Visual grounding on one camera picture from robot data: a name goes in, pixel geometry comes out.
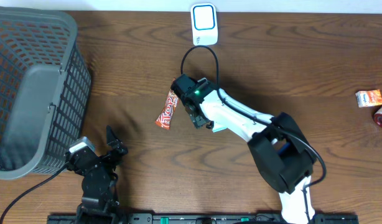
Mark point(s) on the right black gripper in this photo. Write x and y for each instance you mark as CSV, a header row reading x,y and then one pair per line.
x,y
197,122

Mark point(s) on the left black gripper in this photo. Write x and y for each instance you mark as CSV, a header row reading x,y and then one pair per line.
x,y
119,147

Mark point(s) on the red Top snack bag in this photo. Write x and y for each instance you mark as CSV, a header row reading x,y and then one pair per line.
x,y
165,117

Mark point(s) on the small orange snack packet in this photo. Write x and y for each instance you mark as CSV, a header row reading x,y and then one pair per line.
x,y
368,98

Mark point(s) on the teal wet wipes pack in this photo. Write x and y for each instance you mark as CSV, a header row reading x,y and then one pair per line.
x,y
218,127

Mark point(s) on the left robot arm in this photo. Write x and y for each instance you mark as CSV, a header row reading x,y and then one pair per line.
x,y
100,203

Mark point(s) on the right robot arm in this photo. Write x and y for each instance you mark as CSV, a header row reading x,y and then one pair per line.
x,y
280,151

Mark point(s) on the white barcode scanner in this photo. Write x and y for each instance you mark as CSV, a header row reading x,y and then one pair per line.
x,y
204,24

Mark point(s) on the grey plastic shopping basket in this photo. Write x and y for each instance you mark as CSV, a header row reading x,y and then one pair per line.
x,y
44,89

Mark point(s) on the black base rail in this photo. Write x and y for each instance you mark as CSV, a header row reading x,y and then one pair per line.
x,y
139,218

